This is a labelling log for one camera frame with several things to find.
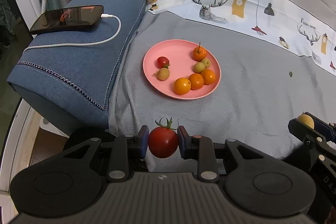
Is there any small tangerine with stem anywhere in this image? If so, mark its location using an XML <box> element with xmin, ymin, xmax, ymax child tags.
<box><xmin>193</xmin><ymin>42</ymin><xmax>207</xmax><ymax>61</ymax></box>

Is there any grey bed sheet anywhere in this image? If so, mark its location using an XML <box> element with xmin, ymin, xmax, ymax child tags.
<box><xmin>108</xmin><ymin>11</ymin><xmax>336</xmax><ymax>172</ymax></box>

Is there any blue denim cushion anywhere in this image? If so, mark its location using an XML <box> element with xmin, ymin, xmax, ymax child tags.
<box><xmin>7</xmin><ymin>0</ymin><xmax>149</xmax><ymax>132</ymax></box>

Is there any white charging cable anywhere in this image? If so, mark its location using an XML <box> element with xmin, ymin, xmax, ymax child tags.
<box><xmin>22</xmin><ymin>13</ymin><xmax>122</xmax><ymax>56</ymax></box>

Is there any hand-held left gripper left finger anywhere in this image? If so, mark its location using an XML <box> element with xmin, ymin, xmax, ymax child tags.
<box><xmin>63</xmin><ymin>125</ymin><xmax>150</xmax><ymax>182</ymax></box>

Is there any pink plate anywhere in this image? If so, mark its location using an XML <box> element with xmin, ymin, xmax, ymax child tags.
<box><xmin>142</xmin><ymin>39</ymin><xmax>221</xmax><ymax>100</ymax></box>

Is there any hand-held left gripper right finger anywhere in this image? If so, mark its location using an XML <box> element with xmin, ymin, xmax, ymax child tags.
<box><xmin>177</xmin><ymin>126</ymin><xmax>263</xmax><ymax>182</ymax></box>

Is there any yellow-orange small fruit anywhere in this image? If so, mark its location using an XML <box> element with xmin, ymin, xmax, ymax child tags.
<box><xmin>297</xmin><ymin>112</ymin><xmax>315</xmax><ymax>130</ymax></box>

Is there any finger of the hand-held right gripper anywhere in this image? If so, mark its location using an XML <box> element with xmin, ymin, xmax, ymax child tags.
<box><xmin>288</xmin><ymin>119</ymin><xmax>324</xmax><ymax>147</ymax></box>
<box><xmin>311</xmin><ymin>114</ymin><xmax>336</xmax><ymax>139</ymax></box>

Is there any red cherry tomato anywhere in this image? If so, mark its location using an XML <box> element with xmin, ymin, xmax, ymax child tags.
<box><xmin>148</xmin><ymin>117</ymin><xmax>179</xmax><ymax>158</ymax></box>
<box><xmin>157</xmin><ymin>56</ymin><xmax>171</xmax><ymax>69</ymax></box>

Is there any black smartphone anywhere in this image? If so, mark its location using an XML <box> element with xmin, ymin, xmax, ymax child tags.
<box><xmin>30</xmin><ymin>5</ymin><xmax>105</xmax><ymax>35</ymax></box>

